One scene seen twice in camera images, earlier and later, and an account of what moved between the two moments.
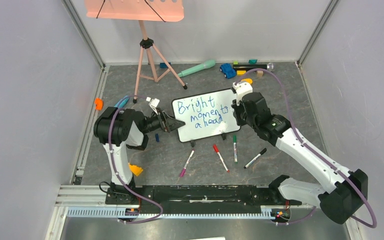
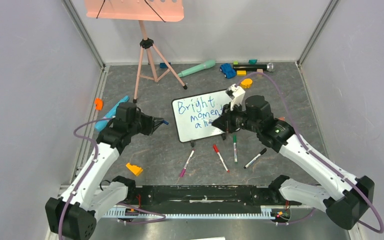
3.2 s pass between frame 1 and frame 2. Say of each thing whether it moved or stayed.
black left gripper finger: moved
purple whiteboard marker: stayed
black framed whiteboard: stayed
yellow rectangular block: stayed
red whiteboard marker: stayed
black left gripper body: moved
